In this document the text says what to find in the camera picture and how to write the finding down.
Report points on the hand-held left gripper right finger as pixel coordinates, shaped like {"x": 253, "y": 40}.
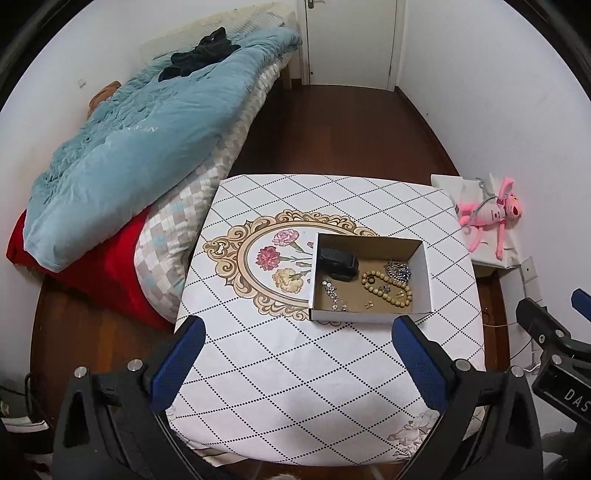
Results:
{"x": 418, "y": 364}

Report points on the brown plush toy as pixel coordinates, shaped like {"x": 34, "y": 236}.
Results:
{"x": 104, "y": 94}

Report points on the wooden bed leg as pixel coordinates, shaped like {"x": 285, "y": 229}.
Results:
{"x": 286, "y": 77}

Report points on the checkered bed sheet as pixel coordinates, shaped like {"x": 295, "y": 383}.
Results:
{"x": 171, "y": 240}

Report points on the light blue duvet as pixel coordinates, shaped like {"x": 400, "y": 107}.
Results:
{"x": 138, "y": 152}

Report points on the black clothes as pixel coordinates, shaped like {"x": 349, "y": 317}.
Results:
{"x": 198, "y": 55}

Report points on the white diamond pattern tablecloth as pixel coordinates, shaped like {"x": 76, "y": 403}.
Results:
{"x": 277, "y": 369}

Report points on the white door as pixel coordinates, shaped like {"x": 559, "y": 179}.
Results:
{"x": 351, "y": 41}

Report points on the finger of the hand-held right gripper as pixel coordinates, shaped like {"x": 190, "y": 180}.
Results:
{"x": 540, "y": 323}
{"x": 582, "y": 304}

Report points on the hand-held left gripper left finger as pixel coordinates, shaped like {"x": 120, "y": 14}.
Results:
{"x": 180, "y": 360}

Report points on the cardboard box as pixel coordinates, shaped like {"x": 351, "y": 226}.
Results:
{"x": 369, "y": 314}

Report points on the red blanket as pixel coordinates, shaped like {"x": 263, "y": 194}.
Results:
{"x": 101, "y": 277}

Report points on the pink plush toy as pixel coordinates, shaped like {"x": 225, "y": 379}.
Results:
{"x": 491, "y": 214}

